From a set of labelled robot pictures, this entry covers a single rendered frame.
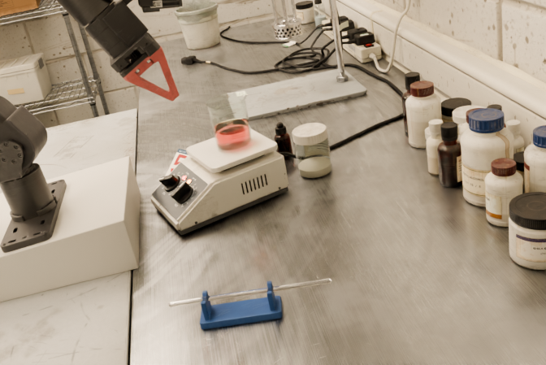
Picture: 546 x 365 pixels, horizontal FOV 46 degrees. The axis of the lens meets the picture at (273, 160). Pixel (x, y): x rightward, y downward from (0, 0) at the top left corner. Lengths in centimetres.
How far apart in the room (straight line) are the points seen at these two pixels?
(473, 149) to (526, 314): 26
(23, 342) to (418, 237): 53
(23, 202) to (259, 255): 36
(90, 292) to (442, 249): 48
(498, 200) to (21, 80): 268
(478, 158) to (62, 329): 60
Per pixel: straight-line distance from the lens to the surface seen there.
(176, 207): 100
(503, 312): 77
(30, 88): 327
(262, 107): 142
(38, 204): 100
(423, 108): 111
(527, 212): 81
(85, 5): 89
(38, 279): 97
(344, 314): 78
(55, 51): 354
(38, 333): 90
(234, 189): 100
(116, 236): 92
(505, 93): 111
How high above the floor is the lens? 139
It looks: 24 degrees down
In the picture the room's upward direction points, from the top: 11 degrees counter-clockwise
